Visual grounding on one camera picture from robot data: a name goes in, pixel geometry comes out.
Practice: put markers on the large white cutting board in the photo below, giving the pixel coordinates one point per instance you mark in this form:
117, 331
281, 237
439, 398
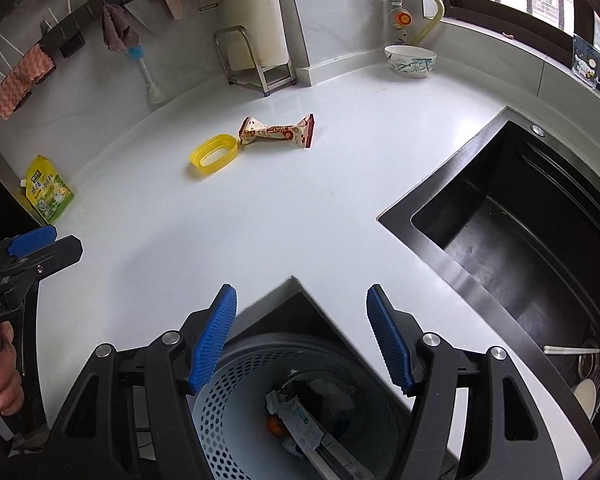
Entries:
252, 5

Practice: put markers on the green yellow pouch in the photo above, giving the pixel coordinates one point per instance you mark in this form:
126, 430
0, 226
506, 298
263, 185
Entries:
50, 195

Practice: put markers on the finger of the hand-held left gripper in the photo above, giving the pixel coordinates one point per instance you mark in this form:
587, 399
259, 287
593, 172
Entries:
30, 241
62, 251

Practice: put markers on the red white snack wrapper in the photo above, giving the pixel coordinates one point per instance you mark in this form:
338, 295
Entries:
275, 132

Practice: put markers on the blue white bottle brush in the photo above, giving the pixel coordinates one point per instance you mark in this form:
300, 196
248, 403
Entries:
150, 80

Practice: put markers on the pink wavy dishcloth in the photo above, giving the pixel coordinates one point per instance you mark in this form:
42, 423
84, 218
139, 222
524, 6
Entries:
22, 80

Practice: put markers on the small black rail holder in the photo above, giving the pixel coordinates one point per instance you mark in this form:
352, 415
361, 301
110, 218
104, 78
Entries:
72, 46

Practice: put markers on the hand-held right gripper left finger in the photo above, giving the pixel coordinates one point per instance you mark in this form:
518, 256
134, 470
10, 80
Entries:
212, 335

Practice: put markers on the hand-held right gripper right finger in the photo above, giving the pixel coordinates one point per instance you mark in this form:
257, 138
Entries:
387, 340

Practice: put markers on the small orange wrapper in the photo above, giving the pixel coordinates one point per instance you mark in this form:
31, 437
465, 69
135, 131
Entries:
276, 425

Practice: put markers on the small metal rack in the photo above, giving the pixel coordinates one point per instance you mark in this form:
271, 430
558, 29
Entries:
275, 82

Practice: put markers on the mauve hanging cloth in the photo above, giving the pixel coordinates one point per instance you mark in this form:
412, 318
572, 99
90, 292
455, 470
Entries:
117, 27

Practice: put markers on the black kitchen sink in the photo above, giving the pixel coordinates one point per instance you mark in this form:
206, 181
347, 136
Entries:
505, 240

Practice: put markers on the white perforated waste basket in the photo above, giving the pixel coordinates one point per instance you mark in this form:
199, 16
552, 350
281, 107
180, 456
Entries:
230, 410

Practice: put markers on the regulator with orange cap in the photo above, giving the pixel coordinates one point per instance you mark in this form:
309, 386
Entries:
401, 18

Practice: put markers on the person's left hand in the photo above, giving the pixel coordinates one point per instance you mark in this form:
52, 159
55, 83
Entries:
2, 375

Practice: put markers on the long white printed package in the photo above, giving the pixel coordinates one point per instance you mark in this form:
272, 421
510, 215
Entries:
310, 435

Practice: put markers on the white patterned bowl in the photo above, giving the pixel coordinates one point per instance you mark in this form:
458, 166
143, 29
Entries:
410, 62

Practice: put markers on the glass mug with cartoon print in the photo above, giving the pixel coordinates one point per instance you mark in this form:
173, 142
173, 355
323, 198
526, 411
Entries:
587, 62

